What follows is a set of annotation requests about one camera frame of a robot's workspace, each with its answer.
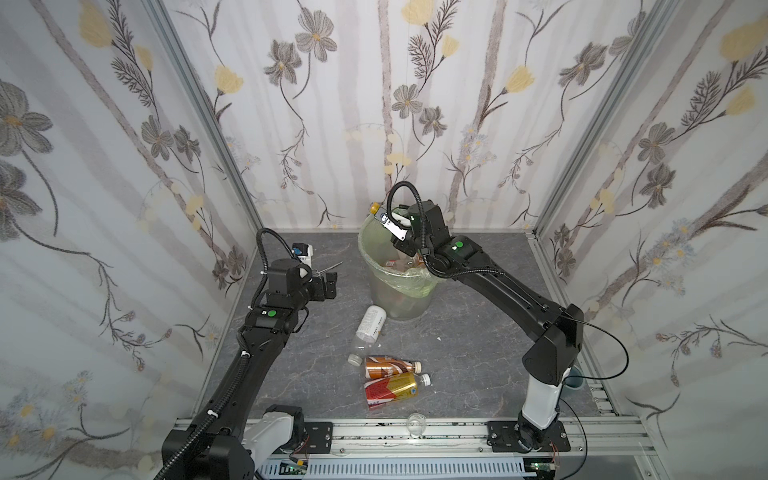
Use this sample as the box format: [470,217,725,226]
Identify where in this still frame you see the red yellow tea bottle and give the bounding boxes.
[364,372,432,408]

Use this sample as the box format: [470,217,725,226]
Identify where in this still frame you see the clear glass bulb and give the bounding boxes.
[406,413,427,438]

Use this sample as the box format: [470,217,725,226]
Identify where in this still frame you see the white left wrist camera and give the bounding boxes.
[292,242,314,268]

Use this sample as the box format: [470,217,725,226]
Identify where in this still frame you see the green translucent bin liner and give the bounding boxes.
[358,213,442,298]

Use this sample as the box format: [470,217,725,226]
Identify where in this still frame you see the white slotted cable duct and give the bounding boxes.
[259,458,536,479]

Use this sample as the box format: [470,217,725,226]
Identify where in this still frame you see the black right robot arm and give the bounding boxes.
[376,181,618,453]

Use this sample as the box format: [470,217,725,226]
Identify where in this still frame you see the teal ceramic cup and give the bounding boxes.
[564,366,585,390]

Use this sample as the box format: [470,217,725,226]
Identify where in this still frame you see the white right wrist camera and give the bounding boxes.
[376,213,411,241]

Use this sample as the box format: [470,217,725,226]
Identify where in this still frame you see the white label bottle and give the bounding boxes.
[347,305,387,367]

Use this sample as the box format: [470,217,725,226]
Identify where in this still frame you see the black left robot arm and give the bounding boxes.
[155,228,338,479]

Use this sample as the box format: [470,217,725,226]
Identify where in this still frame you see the green plastic waste bin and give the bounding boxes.
[358,204,442,320]

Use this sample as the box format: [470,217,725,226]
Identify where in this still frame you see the aluminium rail base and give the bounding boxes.
[298,415,656,460]

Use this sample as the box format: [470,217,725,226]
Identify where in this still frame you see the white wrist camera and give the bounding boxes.
[292,242,314,268]
[376,213,411,241]

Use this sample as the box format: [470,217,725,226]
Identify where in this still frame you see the small metal scissors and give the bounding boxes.
[314,260,343,276]

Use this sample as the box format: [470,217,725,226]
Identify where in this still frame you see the brown coffee bottle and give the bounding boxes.
[364,355,422,380]

